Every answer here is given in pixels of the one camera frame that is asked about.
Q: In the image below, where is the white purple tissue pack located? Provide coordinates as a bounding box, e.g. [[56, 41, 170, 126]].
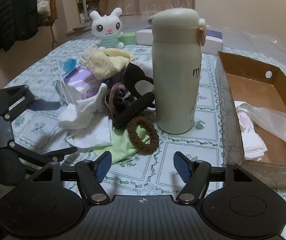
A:
[[55, 65, 102, 104]]

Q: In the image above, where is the brown cardboard tray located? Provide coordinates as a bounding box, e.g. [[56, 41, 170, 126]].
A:
[[215, 51, 286, 189]]

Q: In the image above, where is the green rectangular box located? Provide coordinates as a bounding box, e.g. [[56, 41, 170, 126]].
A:
[[118, 32, 136, 46]]

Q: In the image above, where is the light green cloth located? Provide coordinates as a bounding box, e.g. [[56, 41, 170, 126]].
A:
[[93, 128, 139, 164]]

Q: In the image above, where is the black eye mask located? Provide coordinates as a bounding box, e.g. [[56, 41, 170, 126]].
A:
[[122, 62, 154, 99]]

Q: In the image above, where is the yellow towel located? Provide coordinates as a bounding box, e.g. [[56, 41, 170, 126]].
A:
[[79, 44, 135, 80]]

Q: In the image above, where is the clear plastic bag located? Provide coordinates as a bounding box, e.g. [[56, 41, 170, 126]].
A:
[[247, 103, 286, 143]]

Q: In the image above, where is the white pink-print cloth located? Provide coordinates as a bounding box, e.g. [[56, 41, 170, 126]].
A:
[[234, 101, 268, 161]]

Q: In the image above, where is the brown hair scrunchie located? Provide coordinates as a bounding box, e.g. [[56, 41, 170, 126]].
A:
[[127, 116, 159, 154]]

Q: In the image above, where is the white and blue flat box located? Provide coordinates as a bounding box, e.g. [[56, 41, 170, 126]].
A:
[[135, 28, 223, 55]]

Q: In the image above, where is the white bunny plush toy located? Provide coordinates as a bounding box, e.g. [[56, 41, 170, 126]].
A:
[[89, 8, 124, 49]]

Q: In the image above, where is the cream thermos bottle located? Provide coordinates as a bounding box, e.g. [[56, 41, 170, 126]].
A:
[[148, 8, 206, 134]]

